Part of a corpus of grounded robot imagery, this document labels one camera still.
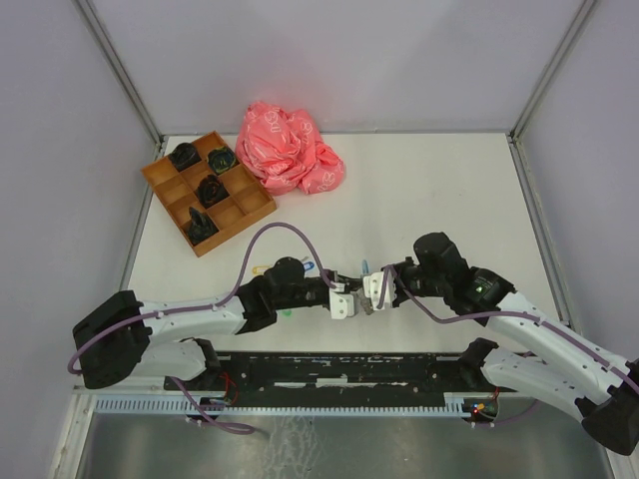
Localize key with yellow tag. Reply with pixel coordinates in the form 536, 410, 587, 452
252, 264, 272, 275

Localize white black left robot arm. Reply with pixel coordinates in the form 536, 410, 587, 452
69, 257, 330, 390

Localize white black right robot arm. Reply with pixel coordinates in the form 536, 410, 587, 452
381, 233, 638, 456

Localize black rolled item lower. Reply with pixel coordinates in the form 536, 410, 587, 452
186, 207, 219, 245

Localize black rolled item centre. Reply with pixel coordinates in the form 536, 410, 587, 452
196, 175, 229, 209

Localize brown wooden compartment tray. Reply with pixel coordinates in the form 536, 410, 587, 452
142, 132, 277, 257

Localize crumpled pink plastic bag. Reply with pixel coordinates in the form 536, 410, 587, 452
235, 102, 345, 196

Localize black yellow rolled item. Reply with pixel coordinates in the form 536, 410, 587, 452
207, 146, 238, 176

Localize black rolled item top left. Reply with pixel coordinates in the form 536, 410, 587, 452
168, 143, 201, 172

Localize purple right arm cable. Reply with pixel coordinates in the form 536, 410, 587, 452
378, 263, 639, 428

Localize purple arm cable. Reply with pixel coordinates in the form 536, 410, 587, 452
378, 263, 639, 428
67, 223, 340, 435

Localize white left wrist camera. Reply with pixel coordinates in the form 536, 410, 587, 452
328, 271, 355, 320

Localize black metal base rail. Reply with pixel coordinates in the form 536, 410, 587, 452
184, 351, 495, 409

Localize white slotted cable duct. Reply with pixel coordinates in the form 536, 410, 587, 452
93, 391, 500, 416

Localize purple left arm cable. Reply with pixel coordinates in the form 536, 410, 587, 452
67, 223, 340, 435

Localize aluminium front frame rail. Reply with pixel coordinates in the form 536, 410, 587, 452
73, 381, 166, 395

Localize aluminium frame post right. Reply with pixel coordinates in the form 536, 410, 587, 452
509, 0, 600, 142

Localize aluminium frame post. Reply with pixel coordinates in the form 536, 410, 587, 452
72, 0, 164, 145
509, 0, 600, 142

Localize aluminium frame post left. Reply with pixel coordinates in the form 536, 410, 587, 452
72, 0, 164, 145

